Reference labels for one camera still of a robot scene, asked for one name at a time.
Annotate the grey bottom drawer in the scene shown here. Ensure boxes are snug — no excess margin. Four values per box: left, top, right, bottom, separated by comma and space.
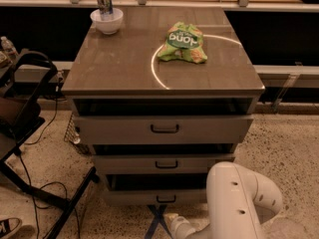
105, 173, 207, 205

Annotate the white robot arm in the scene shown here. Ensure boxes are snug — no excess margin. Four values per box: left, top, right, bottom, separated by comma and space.
166, 161, 283, 239

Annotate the black white sneaker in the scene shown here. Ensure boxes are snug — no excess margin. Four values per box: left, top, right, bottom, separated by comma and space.
0, 218, 22, 239

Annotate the green chip bag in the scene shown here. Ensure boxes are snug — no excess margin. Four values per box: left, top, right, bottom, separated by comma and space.
158, 22, 207, 64

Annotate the black floor cable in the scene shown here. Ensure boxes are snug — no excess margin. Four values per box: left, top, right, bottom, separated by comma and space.
13, 80, 83, 239

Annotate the metal drink can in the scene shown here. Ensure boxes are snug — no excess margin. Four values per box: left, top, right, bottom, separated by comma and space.
97, 0, 113, 15

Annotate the grey drawer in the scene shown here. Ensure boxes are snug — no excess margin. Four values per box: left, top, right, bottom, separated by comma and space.
93, 153, 234, 174
105, 173, 207, 205
74, 116, 253, 144

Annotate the blue tape cross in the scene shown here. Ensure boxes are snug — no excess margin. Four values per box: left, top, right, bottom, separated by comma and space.
145, 205, 172, 239

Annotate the plastic water bottle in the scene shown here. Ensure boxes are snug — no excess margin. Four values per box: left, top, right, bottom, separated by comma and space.
1, 36, 18, 61

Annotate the white bowl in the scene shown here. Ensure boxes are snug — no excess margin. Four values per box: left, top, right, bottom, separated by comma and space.
90, 8, 124, 35

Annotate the grey middle drawer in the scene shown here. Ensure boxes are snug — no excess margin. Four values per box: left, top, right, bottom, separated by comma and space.
93, 153, 234, 174

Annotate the grey top drawer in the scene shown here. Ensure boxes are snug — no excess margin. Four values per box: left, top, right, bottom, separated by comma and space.
74, 116, 253, 144

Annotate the grey drawer cabinet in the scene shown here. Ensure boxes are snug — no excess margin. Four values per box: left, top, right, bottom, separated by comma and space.
61, 5, 266, 187

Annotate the wire mesh basket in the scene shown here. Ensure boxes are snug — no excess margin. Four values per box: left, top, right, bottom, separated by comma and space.
64, 117, 90, 155

